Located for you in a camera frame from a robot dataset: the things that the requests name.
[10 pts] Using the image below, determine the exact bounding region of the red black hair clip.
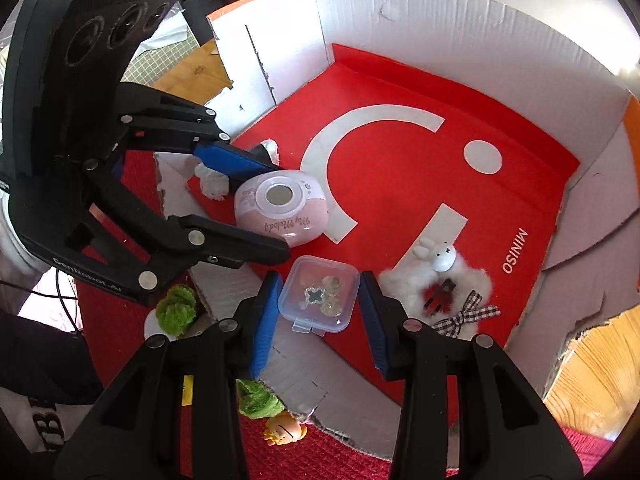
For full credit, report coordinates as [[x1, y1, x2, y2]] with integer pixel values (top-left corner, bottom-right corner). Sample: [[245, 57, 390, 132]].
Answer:
[[423, 279, 459, 317]]

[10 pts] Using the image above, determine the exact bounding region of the red knitted mat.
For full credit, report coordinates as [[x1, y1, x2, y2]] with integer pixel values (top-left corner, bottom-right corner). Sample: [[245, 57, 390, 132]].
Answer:
[[75, 150, 618, 480]]

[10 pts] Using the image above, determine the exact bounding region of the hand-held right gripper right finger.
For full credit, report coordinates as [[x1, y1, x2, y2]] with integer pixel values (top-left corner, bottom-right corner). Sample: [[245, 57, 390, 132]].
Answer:
[[360, 270, 585, 480]]

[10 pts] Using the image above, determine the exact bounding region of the brown cardboard piece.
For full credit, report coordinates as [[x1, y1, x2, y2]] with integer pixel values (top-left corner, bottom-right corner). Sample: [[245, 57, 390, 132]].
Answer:
[[152, 40, 236, 106]]

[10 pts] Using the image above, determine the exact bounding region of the checkered ribbon bow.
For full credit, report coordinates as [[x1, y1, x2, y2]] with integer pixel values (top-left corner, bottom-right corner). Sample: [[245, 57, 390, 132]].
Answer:
[[431, 291, 501, 337]]

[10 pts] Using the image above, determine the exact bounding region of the grid cutting mat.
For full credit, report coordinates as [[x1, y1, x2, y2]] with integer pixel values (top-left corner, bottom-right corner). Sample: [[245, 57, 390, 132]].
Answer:
[[122, 5, 193, 86]]

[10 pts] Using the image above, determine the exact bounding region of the black cable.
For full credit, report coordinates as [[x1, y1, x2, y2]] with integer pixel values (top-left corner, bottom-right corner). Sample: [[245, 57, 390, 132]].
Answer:
[[0, 267, 83, 336]]

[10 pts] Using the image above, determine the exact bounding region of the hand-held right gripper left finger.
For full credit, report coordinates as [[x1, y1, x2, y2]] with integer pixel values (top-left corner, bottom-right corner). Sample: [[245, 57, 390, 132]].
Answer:
[[52, 270, 284, 480]]

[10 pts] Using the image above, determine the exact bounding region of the small clear plastic box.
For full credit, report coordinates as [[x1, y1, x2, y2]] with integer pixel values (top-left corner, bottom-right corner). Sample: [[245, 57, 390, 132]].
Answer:
[[277, 255, 361, 335]]

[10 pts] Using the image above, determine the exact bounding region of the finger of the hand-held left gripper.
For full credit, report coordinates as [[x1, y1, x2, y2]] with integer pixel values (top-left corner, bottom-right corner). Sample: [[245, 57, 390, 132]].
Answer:
[[7, 159, 292, 307], [117, 81, 281, 183]]

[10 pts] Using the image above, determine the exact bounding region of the green plush piece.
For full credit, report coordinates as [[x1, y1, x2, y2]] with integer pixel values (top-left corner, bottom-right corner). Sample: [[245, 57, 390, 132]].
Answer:
[[236, 379, 286, 420]]

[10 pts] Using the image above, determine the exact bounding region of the dark cloth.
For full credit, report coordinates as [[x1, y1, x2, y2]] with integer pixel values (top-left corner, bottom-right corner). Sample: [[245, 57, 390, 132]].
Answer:
[[0, 310, 103, 406]]

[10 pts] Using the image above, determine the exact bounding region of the person's white printed shirt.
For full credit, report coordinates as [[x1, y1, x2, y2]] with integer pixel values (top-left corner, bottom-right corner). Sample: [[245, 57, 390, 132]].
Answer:
[[0, 385, 98, 456]]

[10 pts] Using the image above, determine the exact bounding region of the white plush rabbit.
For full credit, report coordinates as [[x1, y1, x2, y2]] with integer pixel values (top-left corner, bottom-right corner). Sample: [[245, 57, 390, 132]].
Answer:
[[377, 237, 493, 346]]

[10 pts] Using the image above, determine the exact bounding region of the yellow-haired figurine head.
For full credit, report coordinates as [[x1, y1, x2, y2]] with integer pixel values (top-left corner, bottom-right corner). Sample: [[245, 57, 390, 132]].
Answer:
[[264, 410, 307, 447]]

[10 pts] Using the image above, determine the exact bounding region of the white cardboard box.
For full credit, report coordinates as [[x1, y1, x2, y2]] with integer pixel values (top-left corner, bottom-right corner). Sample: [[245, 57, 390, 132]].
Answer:
[[152, 0, 640, 463]]

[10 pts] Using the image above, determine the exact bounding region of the white rounded object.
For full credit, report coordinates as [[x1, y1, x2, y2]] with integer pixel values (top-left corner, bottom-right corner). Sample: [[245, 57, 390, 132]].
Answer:
[[234, 170, 331, 248]]

